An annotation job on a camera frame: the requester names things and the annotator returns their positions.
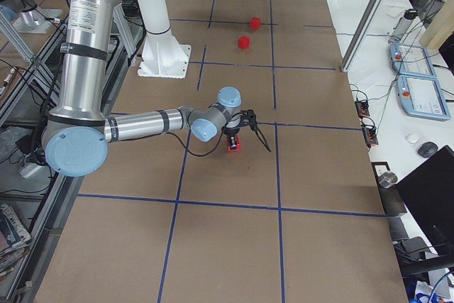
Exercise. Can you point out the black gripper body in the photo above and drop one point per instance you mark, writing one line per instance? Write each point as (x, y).
(232, 134)

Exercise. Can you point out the red block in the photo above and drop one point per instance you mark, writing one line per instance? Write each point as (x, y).
(243, 42)
(234, 150)
(255, 23)

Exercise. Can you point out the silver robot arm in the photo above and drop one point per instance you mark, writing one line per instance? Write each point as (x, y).
(77, 134)

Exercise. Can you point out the orange black power strip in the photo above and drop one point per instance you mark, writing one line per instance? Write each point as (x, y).
(368, 126)

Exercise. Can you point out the metal cup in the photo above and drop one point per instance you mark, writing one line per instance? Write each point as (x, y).
(387, 179)

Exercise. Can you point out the upper teach pendant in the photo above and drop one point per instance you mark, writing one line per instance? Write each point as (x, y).
(411, 60)

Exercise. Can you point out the teach pendant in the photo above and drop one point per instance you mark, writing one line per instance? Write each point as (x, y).
(421, 96)
(411, 60)

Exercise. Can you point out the lower teach pendant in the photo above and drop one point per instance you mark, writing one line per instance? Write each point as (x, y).
(421, 96)

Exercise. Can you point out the black computer mouse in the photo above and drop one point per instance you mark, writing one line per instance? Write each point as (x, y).
(427, 149)

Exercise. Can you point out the black laptop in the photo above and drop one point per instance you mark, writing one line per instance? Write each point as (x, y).
(428, 195)

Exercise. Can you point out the stack of magazines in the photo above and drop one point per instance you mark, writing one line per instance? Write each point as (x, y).
(15, 239)

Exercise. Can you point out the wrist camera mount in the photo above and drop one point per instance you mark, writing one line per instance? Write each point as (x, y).
(248, 118)

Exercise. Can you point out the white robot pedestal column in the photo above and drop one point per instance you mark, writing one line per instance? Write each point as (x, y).
(162, 55)

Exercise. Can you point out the aluminium frame post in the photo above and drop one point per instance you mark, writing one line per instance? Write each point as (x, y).
(360, 33)

